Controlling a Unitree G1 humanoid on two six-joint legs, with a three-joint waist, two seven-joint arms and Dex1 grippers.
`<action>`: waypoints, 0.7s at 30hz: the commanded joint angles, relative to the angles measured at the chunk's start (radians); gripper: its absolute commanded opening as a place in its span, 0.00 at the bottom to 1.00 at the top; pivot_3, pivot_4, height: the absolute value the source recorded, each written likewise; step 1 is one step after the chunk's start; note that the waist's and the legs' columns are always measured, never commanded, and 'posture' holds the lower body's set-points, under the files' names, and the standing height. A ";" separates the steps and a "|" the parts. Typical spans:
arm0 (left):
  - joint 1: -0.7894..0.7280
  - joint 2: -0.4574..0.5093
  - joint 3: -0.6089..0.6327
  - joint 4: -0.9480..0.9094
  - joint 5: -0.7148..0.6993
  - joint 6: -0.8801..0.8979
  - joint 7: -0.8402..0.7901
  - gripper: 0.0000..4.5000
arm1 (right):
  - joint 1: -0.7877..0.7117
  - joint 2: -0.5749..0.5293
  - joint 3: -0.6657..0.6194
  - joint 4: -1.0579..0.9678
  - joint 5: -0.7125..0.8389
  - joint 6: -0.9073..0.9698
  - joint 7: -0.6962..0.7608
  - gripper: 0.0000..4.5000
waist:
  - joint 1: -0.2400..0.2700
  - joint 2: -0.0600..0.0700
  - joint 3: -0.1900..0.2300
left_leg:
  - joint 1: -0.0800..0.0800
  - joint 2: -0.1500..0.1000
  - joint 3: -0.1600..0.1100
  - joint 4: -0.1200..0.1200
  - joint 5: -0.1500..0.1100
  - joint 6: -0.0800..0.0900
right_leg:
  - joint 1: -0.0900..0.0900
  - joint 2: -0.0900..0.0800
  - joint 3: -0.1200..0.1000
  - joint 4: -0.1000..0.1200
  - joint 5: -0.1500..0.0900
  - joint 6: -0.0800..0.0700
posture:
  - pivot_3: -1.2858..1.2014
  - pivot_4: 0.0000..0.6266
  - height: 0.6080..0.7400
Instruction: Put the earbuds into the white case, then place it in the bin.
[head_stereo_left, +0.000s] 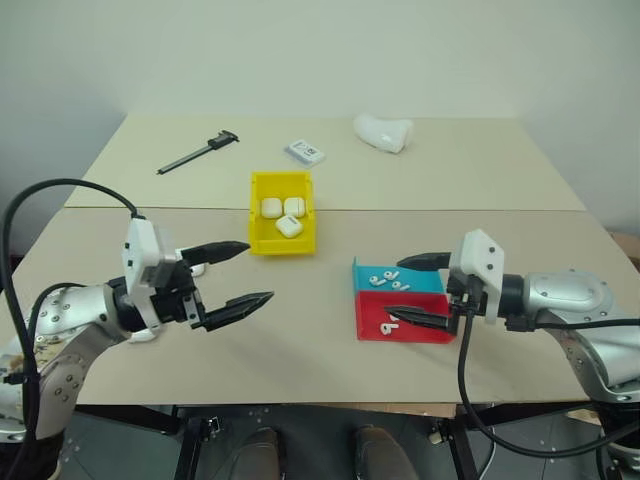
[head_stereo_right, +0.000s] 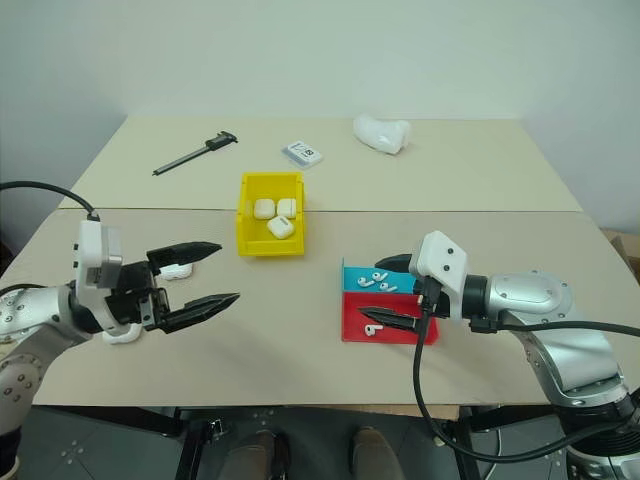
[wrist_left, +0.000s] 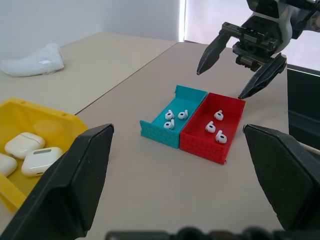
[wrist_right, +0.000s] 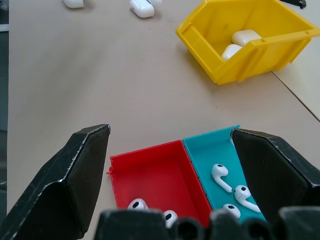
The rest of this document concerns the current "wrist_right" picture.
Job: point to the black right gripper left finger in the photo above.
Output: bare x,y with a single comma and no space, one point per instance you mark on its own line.
62,185

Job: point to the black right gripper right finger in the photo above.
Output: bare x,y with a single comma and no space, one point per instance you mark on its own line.
272,172

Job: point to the yellow plastic bin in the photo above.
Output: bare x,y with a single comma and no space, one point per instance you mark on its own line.
246,42

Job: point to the teal plastic tray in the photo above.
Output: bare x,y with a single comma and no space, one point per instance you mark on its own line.
212,160

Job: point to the red plastic tray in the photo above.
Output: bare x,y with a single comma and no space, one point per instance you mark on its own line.
160,177

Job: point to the black object at table edge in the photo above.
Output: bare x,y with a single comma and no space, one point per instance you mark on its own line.
298,2

